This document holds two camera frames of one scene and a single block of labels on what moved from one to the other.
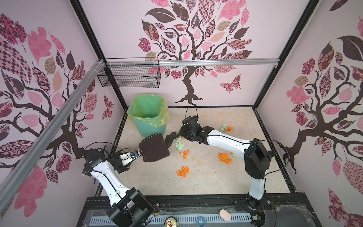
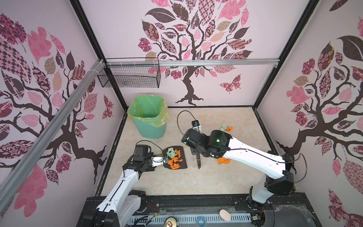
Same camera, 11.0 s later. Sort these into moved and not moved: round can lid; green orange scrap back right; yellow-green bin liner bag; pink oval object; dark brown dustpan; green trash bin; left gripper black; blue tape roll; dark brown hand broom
Moved: dark brown dustpan; left gripper black; dark brown hand broom
Not moved: green orange scrap back right; pink oval object; round can lid; blue tape roll; yellow-green bin liner bag; green trash bin
